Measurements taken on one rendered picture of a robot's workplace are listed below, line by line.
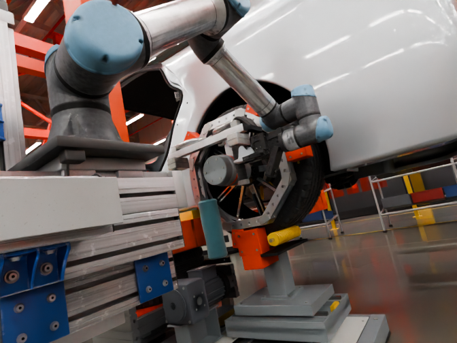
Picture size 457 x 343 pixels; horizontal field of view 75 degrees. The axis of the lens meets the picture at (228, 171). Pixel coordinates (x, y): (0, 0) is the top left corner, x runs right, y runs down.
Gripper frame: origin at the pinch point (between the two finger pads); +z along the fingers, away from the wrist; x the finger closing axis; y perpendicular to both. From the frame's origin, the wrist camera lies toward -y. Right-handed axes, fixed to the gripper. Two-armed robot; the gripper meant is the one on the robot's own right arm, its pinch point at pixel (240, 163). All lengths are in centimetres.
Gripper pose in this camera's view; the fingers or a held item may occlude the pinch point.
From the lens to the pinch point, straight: 113.7
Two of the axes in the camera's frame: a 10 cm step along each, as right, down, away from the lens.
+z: -7.9, 2.6, 5.5
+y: -2.0, -9.7, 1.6
